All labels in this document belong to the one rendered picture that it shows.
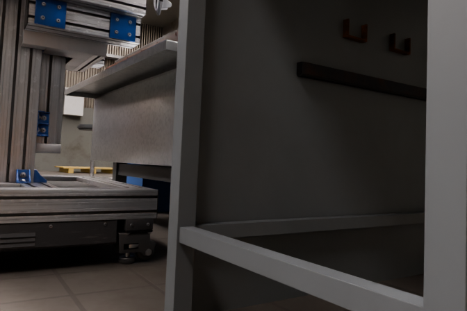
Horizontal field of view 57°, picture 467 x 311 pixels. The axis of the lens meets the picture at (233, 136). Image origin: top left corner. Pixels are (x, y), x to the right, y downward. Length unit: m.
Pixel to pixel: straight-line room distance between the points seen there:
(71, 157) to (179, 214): 8.40
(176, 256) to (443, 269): 0.55
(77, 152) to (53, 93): 7.60
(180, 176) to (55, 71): 0.93
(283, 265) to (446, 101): 0.31
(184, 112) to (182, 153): 0.08
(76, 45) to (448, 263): 1.38
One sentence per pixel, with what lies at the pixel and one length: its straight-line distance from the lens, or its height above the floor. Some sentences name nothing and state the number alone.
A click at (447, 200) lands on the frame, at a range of 0.45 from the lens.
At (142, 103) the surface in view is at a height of 0.56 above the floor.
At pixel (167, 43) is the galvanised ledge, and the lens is 1.32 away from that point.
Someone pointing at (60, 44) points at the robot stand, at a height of 0.69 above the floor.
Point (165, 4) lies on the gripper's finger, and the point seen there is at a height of 0.95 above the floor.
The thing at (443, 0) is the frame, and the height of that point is 0.49.
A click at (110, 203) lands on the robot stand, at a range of 1.35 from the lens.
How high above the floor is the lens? 0.33
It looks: 3 degrees up
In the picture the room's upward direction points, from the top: 2 degrees clockwise
